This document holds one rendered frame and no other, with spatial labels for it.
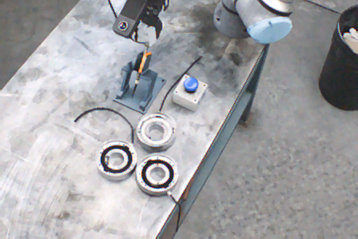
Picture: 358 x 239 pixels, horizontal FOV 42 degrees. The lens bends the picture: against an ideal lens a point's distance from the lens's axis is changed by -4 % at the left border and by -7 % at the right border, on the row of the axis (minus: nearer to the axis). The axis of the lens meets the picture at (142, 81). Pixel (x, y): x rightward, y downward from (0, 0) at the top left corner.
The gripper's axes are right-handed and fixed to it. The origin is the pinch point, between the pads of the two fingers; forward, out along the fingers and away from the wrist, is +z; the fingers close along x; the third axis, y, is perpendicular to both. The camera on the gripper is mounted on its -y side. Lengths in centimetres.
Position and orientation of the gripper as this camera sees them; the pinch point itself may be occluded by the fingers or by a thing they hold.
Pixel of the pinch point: (142, 42)
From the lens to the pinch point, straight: 124.8
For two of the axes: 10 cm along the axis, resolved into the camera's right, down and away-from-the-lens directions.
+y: 4.8, -7.2, 5.0
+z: 0.2, 5.8, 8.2
